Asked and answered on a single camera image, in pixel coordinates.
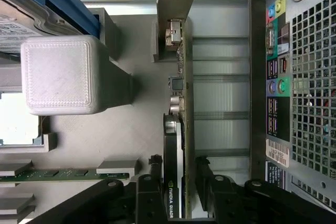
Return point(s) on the grey printed parts rack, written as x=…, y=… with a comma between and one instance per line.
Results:
x=57, y=74

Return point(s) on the white barcode sticker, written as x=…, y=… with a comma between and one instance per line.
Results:
x=277, y=152

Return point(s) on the silver hard disk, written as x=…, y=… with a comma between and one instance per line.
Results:
x=15, y=24

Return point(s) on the blue disk caddy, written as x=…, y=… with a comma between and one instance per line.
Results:
x=71, y=1

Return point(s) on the CPU chip with silver lid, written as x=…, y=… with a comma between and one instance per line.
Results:
x=15, y=119

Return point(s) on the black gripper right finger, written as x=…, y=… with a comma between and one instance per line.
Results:
x=225, y=200

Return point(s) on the open black PC case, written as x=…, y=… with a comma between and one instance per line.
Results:
x=312, y=77

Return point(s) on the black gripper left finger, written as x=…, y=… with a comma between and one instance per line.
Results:
x=147, y=200

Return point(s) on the green RAM stick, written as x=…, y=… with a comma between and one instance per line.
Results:
x=52, y=175

